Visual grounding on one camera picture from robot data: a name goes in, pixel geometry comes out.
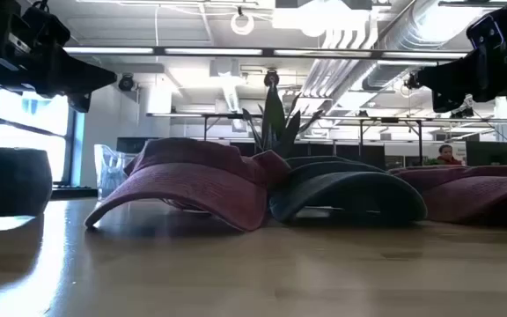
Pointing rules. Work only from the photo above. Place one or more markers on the white ceiling light panel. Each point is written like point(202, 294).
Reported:
point(319, 17)

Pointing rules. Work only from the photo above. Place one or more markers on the black aluminium table frame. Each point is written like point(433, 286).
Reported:
point(73, 193)

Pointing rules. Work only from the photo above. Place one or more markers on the black partition panels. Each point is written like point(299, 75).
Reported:
point(372, 156)

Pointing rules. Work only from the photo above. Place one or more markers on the window with dark frame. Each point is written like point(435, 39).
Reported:
point(29, 123)

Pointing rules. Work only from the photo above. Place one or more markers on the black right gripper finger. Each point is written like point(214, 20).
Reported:
point(445, 102)
point(456, 77)

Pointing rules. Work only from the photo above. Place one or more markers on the maroon baseball cap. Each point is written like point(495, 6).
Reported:
point(469, 193)

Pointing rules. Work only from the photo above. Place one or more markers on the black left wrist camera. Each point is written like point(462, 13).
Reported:
point(46, 28)

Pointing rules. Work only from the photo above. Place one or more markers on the small green office plant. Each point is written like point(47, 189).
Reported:
point(429, 161)

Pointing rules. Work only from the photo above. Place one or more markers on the magenta cloth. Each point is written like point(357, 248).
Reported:
point(192, 185)

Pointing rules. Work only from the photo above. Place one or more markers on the long linear ceiling light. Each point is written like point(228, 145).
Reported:
point(214, 51)

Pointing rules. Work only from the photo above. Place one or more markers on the dark blue baseball cap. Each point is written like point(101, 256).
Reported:
point(7, 180)
point(346, 193)

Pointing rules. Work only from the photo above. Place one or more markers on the clear plastic bin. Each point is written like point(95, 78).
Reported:
point(108, 171)

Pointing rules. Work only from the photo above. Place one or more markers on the snake plant in white pot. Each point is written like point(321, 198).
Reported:
point(275, 123)

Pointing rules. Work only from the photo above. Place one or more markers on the black ceiling spotlight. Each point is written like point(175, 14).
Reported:
point(126, 82)
point(411, 81)
point(271, 78)
point(462, 113)

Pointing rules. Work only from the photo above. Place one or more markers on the black metal frame stand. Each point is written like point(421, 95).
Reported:
point(420, 141)

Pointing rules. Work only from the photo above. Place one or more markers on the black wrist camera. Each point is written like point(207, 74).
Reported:
point(484, 33)
point(46, 28)

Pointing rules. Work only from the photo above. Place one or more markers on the person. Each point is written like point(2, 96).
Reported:
point(447, 159)

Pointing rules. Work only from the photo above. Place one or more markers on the black computer monitor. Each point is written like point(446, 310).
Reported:
point(491, 154)

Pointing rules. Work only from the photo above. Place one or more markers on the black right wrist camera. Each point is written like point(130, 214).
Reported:
point(484, 33)

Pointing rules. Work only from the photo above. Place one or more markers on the silver spiral ventilation duct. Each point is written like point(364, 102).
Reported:
point(412, 31)

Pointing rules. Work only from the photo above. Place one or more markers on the white ceiling conduit bundle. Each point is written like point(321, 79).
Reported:
point(337, 39)

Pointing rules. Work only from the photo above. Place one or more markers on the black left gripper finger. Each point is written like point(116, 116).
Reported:
point(79, 102)
point(73, 75)

